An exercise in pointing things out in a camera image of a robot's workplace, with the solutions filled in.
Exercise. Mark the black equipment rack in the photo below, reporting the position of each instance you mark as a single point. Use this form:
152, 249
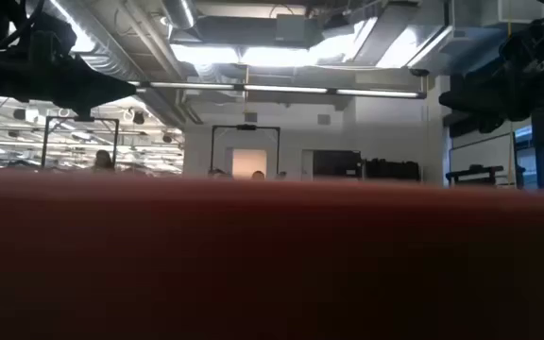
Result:
392, 170

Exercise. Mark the grey ceiling unit box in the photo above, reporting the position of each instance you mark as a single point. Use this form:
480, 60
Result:
298, 30

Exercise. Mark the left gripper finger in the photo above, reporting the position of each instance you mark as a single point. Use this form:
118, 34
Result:
102, 92

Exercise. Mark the black gantry frame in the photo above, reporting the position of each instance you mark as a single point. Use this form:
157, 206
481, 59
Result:
44, 141
246, 127

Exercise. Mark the long ceiling light fixture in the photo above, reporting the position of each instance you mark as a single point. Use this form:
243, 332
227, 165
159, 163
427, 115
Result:
281, 89

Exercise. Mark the person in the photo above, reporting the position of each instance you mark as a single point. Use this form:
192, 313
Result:
258, 176
103, 161

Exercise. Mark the red plastic plate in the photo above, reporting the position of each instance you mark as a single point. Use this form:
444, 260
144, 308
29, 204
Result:
272, 260

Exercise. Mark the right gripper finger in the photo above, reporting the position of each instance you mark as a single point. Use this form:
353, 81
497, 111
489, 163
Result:
475, 101
491, 125

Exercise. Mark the silver round air duct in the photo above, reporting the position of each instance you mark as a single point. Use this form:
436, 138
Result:
180, 11

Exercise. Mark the whiteboard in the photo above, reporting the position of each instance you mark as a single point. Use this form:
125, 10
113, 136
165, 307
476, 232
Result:
480, 153

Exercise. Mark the black shelf cabinet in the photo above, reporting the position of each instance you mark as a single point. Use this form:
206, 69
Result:
335, 164

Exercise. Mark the black trolley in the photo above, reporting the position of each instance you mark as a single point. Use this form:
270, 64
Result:
475, 172

